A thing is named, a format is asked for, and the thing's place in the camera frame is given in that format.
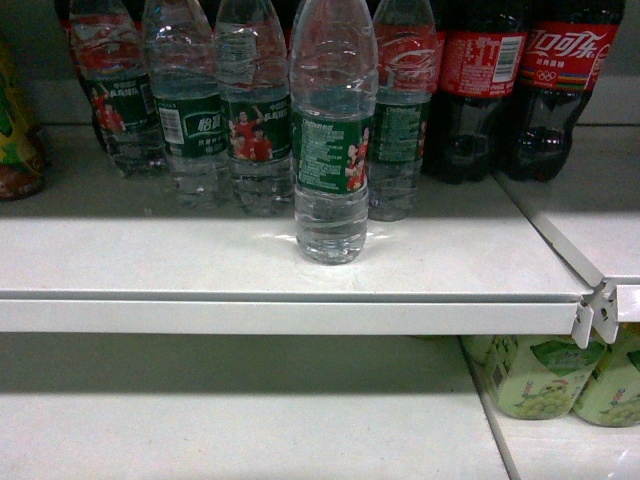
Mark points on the clear water bottle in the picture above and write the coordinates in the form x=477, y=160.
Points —
x=333, y=84

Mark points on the water bottle barcode label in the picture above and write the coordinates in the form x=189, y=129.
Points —
x=180, y=55

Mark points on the water bottle athletes label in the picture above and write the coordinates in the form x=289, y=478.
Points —
x=252, y=73

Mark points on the water bottle behind front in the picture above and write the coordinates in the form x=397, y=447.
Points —
x=407, y=72

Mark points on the white adjacent shelf right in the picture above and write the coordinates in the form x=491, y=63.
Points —
x=589, y=215

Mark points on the water bottle far left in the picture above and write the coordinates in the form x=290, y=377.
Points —
x=108, y=48

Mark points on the white lower shelf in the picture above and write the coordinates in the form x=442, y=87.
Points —
x=101, y=406

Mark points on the cola bottle barcode side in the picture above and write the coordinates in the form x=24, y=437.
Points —
x=483, y=49

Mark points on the green grape drink bottle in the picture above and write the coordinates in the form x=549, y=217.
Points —
x=533, y=377

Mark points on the cola bottle red logo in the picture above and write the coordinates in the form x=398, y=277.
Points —
x=567, y=45

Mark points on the yellow lemon tea bottle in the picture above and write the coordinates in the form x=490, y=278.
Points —
x=23, y=153

